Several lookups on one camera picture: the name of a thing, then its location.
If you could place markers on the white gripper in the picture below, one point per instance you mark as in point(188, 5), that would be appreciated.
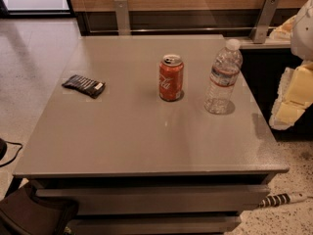
point(303, 33)

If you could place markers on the clear plastic water bottle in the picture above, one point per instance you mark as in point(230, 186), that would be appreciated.
point(223, 76)

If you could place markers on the dark rxbar chocolate bar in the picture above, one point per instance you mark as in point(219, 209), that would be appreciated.
point(84, 85)

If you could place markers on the red coca-cola can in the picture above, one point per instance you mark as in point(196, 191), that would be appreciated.
point(171, 69)

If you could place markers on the grey cabinet upper drawer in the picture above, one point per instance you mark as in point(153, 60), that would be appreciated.
point(140, 200)

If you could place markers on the grey cabinet drawer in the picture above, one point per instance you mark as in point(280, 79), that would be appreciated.
point(140, 200)
point(191, 225)

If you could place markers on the grey cabinet lower drawer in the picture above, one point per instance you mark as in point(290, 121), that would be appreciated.
point(191, 225)

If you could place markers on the black bag on floor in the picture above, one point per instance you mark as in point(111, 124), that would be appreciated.
point(24, 213)

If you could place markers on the right metal wall bracket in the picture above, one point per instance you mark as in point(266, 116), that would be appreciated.
point(259, 32)

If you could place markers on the metal wall bracket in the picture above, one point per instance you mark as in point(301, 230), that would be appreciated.
point(122, 17)
point(259, 32)

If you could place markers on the left metal wall bracket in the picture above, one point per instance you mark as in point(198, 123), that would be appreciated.
point(122, 17)

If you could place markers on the metal wall rail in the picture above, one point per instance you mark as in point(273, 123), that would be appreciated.
point(202, 30)

